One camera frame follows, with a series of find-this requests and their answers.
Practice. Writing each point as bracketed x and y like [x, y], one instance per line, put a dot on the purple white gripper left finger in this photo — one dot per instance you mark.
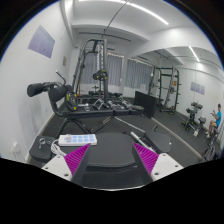
[70, 167]

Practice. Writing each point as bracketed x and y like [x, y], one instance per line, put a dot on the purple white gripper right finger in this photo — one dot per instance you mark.
[152, 165]

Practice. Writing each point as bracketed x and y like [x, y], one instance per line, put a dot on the black bench back pad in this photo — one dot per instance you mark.
[159, 142]

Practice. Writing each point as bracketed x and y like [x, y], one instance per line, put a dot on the white power strip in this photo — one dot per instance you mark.
[77, 140]

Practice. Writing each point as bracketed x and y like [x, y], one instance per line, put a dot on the small black padded stool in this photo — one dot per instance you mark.
[44, 154]

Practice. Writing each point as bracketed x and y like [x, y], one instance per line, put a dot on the chrome barbell bar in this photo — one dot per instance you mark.
[137, 138]

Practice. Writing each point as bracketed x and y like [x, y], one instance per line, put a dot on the metal clip on stool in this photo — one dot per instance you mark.
[42, 141]

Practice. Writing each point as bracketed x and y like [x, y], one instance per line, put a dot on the black padded bench seat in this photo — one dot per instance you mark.
[113, 150]

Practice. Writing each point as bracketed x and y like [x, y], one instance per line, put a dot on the black plyo box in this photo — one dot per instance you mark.
[147, 102]

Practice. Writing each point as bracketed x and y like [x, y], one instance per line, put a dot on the person in blue shirt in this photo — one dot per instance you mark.
[215, 122]

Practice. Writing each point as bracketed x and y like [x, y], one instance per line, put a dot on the black power rack in mirror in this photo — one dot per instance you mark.
[165, 92]

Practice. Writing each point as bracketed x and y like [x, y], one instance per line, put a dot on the grey window curtains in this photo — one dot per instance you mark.
[137, 72]

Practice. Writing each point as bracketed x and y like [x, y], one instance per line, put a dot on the black weight bench frame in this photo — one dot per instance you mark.
[64, 103]

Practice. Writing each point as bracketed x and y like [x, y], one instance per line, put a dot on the black cable machine rack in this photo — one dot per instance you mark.
[99, 47]

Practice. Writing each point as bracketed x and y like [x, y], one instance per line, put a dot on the purple wall poster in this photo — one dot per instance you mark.
[42, 42]

